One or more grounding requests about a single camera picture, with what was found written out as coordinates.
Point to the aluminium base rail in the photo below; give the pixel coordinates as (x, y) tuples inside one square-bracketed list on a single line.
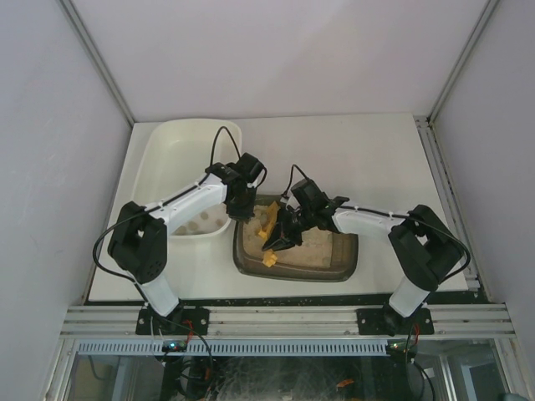
[(462, 321)]

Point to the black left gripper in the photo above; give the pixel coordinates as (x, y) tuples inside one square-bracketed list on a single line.
[(242, 207)]

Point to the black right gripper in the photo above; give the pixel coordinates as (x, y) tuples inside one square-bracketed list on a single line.
[(292, 223)]

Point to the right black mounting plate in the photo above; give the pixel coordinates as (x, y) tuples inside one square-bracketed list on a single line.
[(379, 321)]

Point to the white plastic bin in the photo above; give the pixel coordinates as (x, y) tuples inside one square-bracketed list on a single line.
[(177, 153)]

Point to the grey slotted cable duct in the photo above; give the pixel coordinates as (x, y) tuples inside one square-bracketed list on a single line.
[(235, 348)]

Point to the black mounting plate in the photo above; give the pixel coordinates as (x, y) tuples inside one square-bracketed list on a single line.
[(180, 322), (379, 321)]

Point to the yellow litter scoop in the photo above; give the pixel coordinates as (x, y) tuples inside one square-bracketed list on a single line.
[(268, 220)]

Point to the aluminium frame post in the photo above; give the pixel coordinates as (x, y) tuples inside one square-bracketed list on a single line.
[(90, 47), (468, 49)]

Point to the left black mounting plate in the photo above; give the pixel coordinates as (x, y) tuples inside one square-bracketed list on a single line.
[(180, 322)]

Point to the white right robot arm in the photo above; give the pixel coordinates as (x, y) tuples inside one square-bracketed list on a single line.
[(428, 253)]

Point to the right side aluminium rail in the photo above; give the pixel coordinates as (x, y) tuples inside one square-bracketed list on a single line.
[(447, 194)]

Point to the left aluminium frame post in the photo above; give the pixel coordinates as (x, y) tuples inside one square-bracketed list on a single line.
[(90, 47)]

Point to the right aluminium frame post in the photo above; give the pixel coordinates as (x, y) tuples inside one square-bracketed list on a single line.
[(468, 49)]

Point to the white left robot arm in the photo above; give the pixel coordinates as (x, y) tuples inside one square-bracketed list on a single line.
[(139, 239)]

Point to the dark brown litter box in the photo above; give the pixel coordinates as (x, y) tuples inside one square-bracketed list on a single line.
[(323, 257)]

